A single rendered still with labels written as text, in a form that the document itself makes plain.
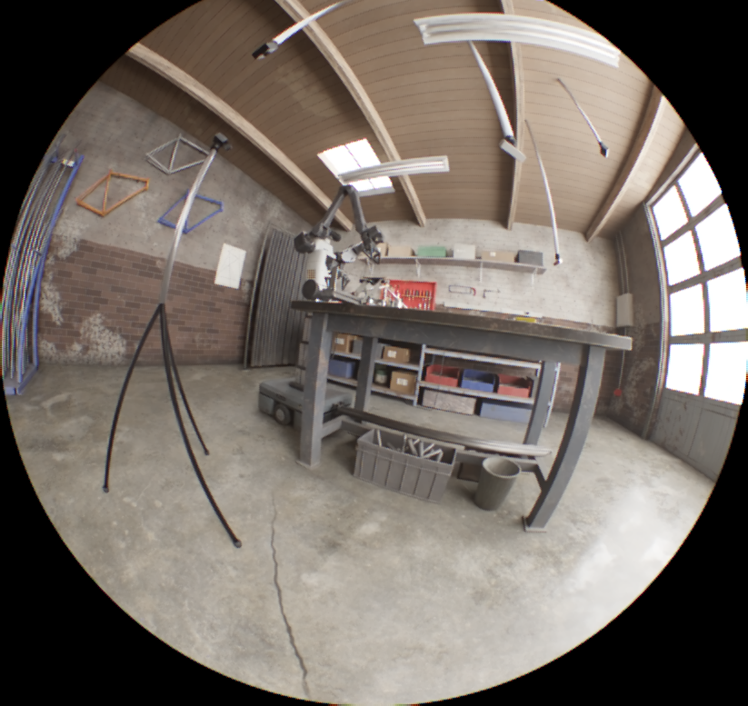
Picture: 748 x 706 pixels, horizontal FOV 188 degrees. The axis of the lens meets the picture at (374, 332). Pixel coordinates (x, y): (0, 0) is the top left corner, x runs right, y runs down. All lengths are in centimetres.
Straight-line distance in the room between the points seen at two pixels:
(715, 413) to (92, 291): 592
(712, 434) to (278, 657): 294
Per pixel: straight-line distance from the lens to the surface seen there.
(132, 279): 318
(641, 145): 307
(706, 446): 287
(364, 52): 243
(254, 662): 79
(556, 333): 85
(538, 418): 156
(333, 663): 78
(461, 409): 267
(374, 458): 118
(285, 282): 370
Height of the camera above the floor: 77
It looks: level
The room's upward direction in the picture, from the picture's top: 8 degrees clockwise
